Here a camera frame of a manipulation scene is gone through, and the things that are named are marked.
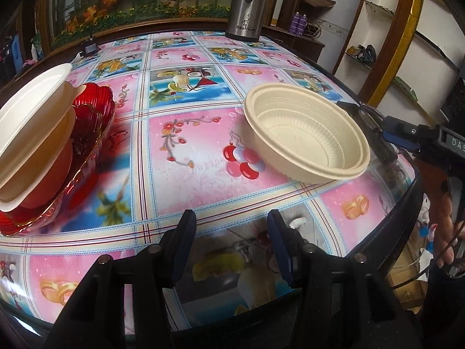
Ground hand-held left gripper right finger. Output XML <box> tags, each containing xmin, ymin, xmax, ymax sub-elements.
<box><xmin>266</xmin><ymin>209</ymin><xmax>424</xmax><ymax>349</ymax></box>

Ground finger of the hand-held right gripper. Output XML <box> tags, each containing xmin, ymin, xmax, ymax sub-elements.
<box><xmin>336</xmin><ymin>101</ymin><xmax>386</xmax><ymax>127</ymax></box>
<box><xmin>381</xmin><ymin>115</ymin><xmax>442</xmax><ymax>152</ymax></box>

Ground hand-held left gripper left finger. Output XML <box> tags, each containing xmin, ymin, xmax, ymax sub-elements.
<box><xmin>42</xmin><ymin>209</ymin><xmax>197</xmax><ymax>349</ymax></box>

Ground white paper bowl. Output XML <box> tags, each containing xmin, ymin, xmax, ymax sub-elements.
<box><xmin>0</xmin><ymin>109</ymin><xmax>78</xmax><ymax>212</ymax></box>
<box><xmin>0</xmin><ymin>63</ymin><xmax>87</xmax><ymax>175</ymax></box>

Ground gold-rimmed red glass plate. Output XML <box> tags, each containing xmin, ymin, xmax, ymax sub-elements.
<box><xmin>7</xmin><ymin>82</ymin><xmax>117</xmax><ymax>228</ymax></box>

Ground person's right hand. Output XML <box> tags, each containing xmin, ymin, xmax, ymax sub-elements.
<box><xmin>430</xmin><ymin>189</ymin><xmax>460</xmax><ymax>270</ymax></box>

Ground black shoes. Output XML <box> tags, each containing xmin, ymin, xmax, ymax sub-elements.
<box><xmin>347</xmin><ymin>44</ymin><xmax>378</xmax><ymax>67</ymax></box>

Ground black-edged round table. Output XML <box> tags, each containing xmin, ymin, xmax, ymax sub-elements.
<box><xmin>0</xmin><ymin>25</ymin><xmax>429</xmax><ymax>349</ymax></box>

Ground brown wooden side table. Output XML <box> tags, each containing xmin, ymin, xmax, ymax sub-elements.
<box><xmin>261</xmin><ymin>25</ymin><xmax>326</xmax><ymax>67</ymax></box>

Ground stainless steel thermos jug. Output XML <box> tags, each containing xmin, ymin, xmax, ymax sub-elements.
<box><xmin>225</xmin><ymin>0</ymin><xmax>272</xmax><ymax>43</ymax></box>

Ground blue plastic bottle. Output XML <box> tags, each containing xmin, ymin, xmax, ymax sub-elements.
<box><xmin>10</xmin><ymin>35</ymin><xmax>21</xmax><ymax>70</ymax></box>

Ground gold arch frame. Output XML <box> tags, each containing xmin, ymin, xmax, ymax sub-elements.
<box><xmin>366</xmin><ymin>0</ymin><xmax>426</xmax><ymax>111</ymax></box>

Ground white wall shelf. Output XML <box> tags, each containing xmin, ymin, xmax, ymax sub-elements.
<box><xmin>276</xmin><ymin>0</ymin><xmax>465</xmax><ymax>117</ymax></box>

